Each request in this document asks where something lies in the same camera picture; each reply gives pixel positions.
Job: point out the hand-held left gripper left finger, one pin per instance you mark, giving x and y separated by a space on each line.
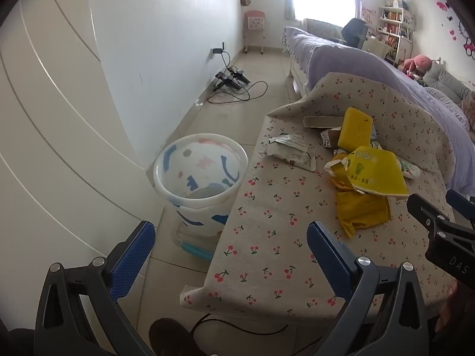
135 256

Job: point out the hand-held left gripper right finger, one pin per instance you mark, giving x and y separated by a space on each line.
326 252

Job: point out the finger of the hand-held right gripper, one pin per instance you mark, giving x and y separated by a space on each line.
460 202
438 226

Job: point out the white green-label yogurt bottle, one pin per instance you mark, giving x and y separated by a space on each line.
408 168

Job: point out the white printed plastic bin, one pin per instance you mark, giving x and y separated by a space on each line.
200 163

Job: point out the crumpled yellow wrapper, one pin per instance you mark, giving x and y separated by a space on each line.
362 211

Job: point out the teal plastic item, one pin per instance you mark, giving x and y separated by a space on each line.
196 252

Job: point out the cherry print tablecloth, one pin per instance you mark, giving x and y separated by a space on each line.
282 207

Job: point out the yellow snack bag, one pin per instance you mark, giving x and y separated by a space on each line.
374 172

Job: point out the silver foil wrapper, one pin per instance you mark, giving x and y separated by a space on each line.
293 152

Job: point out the grey plush pillow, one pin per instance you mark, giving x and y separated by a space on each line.
445 81

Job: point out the flat yellow packet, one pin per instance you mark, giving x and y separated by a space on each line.
354 128

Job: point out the torn blue cardboard carton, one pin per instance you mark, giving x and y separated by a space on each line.
323 121

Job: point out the white wardrobe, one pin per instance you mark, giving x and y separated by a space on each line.
55 137

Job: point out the pink plush toy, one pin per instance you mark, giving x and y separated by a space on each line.
419 63

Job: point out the white bookshelf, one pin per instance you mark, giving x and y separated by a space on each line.
395 26

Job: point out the black charger device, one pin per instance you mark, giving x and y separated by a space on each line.
239 74
224 79

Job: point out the grey padded headboard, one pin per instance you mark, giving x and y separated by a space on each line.
321 28

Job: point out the pink chair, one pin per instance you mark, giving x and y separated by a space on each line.
254 20

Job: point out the large pink bow wall sticker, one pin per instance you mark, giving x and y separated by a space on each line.
468 44

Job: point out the white bed frame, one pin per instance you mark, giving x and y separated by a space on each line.
295 76

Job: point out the small pink wall sticker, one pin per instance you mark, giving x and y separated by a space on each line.
441 5

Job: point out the wall socket with plug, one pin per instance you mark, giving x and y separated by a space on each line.
217 51

